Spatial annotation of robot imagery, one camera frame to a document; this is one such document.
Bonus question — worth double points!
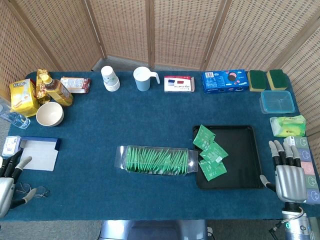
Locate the white paper cup stack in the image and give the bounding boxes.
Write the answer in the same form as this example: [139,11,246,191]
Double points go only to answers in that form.
[100,65,121,92]

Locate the beige bowl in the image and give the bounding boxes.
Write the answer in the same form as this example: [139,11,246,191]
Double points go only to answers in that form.
[36,101,65,127]

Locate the open blue white box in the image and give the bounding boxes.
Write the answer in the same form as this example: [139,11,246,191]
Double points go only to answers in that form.
[19,136,62,172]

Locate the black tray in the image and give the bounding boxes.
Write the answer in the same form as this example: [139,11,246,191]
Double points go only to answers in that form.
[192,124,264,190]

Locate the green wet wipes pack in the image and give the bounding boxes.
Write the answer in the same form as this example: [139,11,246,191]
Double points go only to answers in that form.
[269,115,307,138]

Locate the yellow snack packet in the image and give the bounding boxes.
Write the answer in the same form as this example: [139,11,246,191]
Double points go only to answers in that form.
[36,69,53,105]

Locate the wire frame eyeglasses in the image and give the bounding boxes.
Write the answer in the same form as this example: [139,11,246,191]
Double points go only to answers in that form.
[14,182,50,199]

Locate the small white blue packet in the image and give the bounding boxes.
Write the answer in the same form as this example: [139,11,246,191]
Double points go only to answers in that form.
[1,135,22,158]

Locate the red white snack pack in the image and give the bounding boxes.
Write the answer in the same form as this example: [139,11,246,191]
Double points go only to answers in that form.
[60,76,91,94]

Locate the blue table cloth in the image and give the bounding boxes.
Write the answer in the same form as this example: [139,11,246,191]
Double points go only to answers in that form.
[0,71,320,222]

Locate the light blue handled mug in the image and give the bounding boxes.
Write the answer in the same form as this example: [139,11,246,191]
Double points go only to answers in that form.
[133,66,160,92]

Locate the clear water bottle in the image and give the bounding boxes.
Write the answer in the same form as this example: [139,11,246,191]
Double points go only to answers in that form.
[0,98,31,130]

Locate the yellow snack box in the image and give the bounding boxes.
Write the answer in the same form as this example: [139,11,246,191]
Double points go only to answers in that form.
[9,78,41,118]

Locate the clear plastic tea box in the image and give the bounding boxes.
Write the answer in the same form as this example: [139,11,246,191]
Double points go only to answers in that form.
[114,144,200,177]

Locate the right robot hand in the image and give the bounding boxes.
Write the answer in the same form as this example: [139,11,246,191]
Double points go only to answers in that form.
[259,139,308,204]

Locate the yellow drink bottle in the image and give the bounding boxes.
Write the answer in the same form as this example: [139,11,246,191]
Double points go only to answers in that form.
[41,74,74,107]

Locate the woven wooden folding screen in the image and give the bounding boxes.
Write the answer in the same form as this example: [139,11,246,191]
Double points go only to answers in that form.
[0,0,320,137]

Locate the clear container blue lid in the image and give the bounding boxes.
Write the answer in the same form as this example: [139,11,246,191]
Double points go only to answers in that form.
[259,90,296,115]

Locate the green tea packet bottom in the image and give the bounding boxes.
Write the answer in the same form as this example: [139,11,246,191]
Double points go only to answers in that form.
[198,159,228,182]

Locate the blue cookie box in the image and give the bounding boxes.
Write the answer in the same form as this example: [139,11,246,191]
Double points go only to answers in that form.
[201,69,250,95]

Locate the green tea packet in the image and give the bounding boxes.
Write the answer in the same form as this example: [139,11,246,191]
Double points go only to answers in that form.
[199,141,229,163]
[198,159,228,182]

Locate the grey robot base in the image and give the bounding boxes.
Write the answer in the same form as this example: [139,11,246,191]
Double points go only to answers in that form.
[99,219,208,240]

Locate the white red card box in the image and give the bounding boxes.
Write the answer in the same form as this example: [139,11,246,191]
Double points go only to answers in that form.
[164,76,195,93]

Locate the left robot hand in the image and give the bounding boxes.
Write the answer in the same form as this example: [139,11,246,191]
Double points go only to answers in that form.
[0,149,38,218]

